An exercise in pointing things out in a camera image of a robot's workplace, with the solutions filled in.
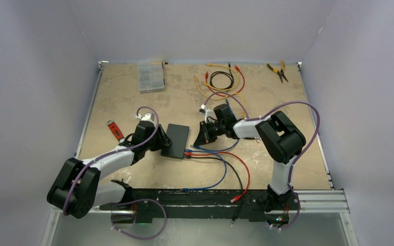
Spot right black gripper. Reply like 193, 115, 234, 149
195, 119, 226, 146

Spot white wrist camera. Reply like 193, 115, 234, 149
199, 105, 216, 123
136, 113, 156, 124

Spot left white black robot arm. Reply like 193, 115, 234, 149
46, 120, 172, 219

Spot aluminium frame rail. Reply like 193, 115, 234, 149
51, 61, 350, 215

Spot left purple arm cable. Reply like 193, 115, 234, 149
62, 106, 168, 241

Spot black ethernet cable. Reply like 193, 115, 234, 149
185, 155, 245, 228
209, 63, 234, 92

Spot yellow handled pliers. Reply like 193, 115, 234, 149
267, 60, 288, 83

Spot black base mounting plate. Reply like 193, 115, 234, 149
98, 188, 300, 225

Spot clear plastic organizer box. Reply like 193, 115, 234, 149
137, 61, 165, 94

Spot black network switch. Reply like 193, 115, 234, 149
161, 124, 189, 159

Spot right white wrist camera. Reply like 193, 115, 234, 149
199, 105, 216, 123

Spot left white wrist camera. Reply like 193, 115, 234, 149
136, 113, 156, 124

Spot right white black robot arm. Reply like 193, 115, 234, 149
193, 104, 306, 209

